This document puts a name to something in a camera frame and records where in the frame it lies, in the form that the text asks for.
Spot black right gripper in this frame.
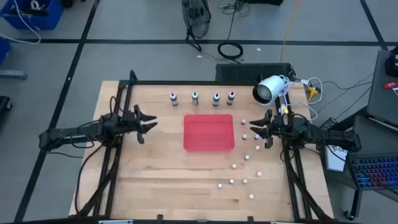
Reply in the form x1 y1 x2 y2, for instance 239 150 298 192
249 109 293 149

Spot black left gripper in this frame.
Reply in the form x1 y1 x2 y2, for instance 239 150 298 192
121 105 159 144

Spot white spot lamp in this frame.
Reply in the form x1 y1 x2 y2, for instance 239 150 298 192
252 75 288 106

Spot red plastic tray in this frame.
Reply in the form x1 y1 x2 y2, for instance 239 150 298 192
183 114 236 153

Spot black computer tower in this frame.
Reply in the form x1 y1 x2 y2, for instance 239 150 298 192
215 62 296 83

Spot white printed paper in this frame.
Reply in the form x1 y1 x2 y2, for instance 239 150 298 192
324 144 348 172

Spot silver metal plate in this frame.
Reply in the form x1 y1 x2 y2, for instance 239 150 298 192
98 219 134 224

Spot black floor fan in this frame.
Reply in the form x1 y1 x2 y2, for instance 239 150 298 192
182 0 212 53

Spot black rolling cart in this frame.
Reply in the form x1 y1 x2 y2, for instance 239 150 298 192
323 107 398 221

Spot laptop with RGB keyboard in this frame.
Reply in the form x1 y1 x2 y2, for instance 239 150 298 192
346 114 398 191

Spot grey metal base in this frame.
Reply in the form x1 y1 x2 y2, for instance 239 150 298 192
0 68 28 80

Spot black floor object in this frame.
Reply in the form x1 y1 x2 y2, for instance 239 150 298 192
0 95 13 121

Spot black device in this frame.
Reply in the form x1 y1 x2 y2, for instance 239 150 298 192
385 45 398 78

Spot blue plastic bin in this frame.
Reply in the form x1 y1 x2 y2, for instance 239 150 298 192
0 0 65 31

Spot blue container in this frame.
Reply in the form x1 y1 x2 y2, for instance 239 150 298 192
0 37 12 66

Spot white lamp cable with switch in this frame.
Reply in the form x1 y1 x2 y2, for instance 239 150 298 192
266 74 323 121

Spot black aluminium table frame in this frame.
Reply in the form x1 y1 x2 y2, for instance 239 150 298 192
70 70 335 224

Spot black coiled cable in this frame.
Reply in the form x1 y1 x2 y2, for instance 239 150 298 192
216 0 251 60

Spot yellow hanging cable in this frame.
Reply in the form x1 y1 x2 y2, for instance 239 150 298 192
279 0 303 63

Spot white floor cable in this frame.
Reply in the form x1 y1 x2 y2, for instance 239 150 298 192
0 0 42 45

